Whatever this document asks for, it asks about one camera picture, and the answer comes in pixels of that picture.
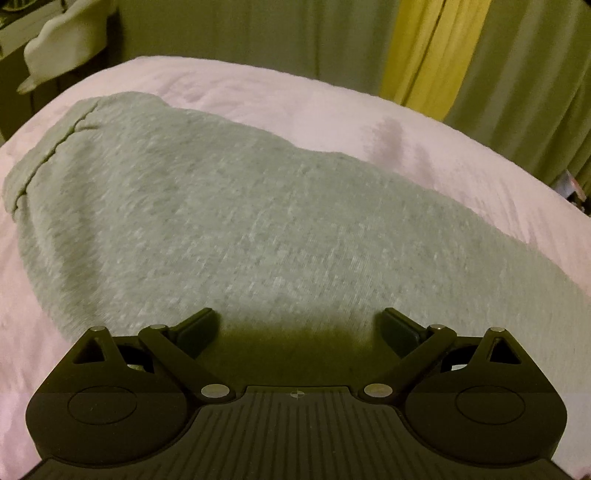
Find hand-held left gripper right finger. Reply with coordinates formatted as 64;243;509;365
358;308;525;401

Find pink small box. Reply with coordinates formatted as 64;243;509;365
552;168;591;217

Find white plush figure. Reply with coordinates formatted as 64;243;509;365
17;0;117;96

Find green curtain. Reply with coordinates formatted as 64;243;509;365
444;0;591;186
117;0;402;100

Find pink fleece blanket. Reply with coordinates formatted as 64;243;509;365
0;55;591;480

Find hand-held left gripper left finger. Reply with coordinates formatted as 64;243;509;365
69;308;236;401

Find yellow curtain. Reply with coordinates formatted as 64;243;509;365
381;0;491;121

